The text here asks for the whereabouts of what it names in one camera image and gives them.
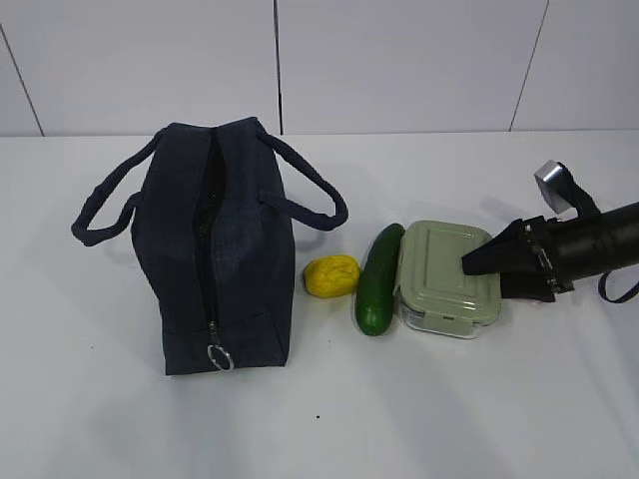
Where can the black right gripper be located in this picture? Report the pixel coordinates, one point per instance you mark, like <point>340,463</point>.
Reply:
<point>526,255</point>

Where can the glass container green lid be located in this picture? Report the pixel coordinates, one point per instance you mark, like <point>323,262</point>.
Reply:
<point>432,293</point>

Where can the green cucumber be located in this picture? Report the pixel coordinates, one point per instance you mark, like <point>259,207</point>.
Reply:
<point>374,300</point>

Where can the yellow lemon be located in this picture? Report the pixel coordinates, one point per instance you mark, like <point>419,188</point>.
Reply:
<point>332,276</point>

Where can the navy blue lunch bag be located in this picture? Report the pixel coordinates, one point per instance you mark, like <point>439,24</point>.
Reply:
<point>211,212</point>

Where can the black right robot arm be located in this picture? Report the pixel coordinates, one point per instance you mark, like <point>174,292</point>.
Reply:
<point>596,245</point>

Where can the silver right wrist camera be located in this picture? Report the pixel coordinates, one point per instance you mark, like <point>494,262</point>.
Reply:
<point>554,186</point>

